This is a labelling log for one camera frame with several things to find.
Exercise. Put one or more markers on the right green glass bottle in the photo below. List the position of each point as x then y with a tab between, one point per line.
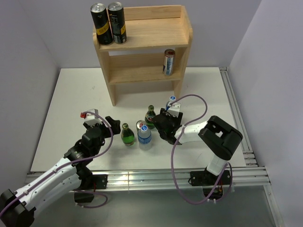
149	117

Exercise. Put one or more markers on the silver blue energy can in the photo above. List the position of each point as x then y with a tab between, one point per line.
169	57

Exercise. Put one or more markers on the right black yellow can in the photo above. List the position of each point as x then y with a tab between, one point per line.
117	20

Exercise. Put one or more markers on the aluminium rail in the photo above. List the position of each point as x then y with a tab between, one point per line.
162	179
247	150

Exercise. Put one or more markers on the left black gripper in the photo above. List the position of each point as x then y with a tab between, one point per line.
115	128

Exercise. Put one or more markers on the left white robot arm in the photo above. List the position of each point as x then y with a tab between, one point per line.
17	209

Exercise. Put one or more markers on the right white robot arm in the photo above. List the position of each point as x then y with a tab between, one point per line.
218	135

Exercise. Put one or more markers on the clear water bottle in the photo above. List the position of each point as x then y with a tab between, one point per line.
170	101
145	138

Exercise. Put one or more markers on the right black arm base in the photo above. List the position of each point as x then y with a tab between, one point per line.
205	178

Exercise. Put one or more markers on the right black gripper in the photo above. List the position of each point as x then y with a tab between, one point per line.
178	120

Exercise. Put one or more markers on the green glass bottle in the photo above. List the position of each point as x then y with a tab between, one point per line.
127	135
149	117

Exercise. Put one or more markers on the rear silver red-tab can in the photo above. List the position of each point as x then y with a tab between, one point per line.
139	124

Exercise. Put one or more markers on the wooden three-tier shelf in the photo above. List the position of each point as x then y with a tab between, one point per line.
148	27

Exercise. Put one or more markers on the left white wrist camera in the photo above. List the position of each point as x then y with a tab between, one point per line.
90	119

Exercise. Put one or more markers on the black yellow can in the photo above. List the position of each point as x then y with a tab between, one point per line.
101	23
117	20

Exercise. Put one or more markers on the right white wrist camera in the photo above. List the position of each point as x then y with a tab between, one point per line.
174	109

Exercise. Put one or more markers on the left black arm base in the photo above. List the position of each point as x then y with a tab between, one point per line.
94	183

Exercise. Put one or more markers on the left green glass bottle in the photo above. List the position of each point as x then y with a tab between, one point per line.
127	135

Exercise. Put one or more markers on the left black yellow can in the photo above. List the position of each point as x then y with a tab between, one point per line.
101	23

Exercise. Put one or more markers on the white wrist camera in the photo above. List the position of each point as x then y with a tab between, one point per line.
90	119
174	109

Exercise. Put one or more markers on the aluminium right rail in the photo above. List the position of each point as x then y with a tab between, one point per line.
247	150

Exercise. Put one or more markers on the aluminium front rail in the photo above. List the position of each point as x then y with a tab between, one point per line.
162	179

